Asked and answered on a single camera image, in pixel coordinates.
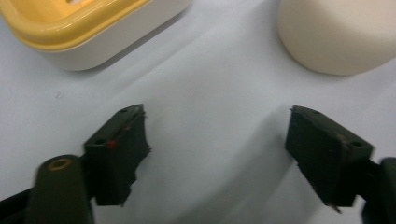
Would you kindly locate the cream round container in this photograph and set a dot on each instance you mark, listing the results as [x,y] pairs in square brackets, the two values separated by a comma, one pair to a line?
[339,34]

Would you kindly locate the yellow and white plastic container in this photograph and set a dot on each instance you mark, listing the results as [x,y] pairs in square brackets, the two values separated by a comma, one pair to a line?
[84,31]

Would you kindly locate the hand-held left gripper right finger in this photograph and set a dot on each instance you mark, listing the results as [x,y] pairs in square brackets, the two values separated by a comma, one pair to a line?
[323,158]

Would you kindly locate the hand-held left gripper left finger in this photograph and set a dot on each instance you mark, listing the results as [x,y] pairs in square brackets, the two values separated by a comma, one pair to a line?
[116,161]

